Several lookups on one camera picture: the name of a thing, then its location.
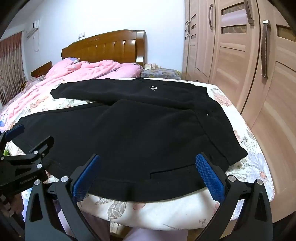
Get small wooden bed board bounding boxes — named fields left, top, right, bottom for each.
left=31, top=61, right=53, bottom=78

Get person's left hand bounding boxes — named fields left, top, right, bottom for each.
left=8, top=191, right=23, bottom=217

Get black pants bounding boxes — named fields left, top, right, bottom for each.
left=14, top=78, right=248, bottom=202

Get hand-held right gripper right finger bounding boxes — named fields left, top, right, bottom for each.
left=195, top=152, right=273, bottom=241

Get red patterned curtain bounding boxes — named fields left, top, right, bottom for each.
left=0, top=31, right=25, bottom=106

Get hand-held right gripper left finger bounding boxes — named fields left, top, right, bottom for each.
left=24, top=154, right=102, bottom=241

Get floral patterned quilt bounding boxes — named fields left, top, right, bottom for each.
left=0, top=70, right=275, bottom=234

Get light wooden wardrobe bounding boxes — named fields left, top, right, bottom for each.
left=181, top=0, right=296, bottom=209

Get folded floral blanket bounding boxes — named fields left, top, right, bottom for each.
left=141, top=68, right=182, bottom=80

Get pink quilt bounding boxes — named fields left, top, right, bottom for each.
left=0, top=57, right=143, bottom=126

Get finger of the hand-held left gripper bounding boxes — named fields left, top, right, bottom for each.
left=14, top=136, right=55, bottom=168
left=0, top=124, right=25, bottom=151

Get wooden headboard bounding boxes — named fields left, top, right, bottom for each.
left=61, top=29, right=148, bottom=67

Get white air conditioner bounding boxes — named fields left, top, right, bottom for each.
left=25, top=20, right=40, bottom=39

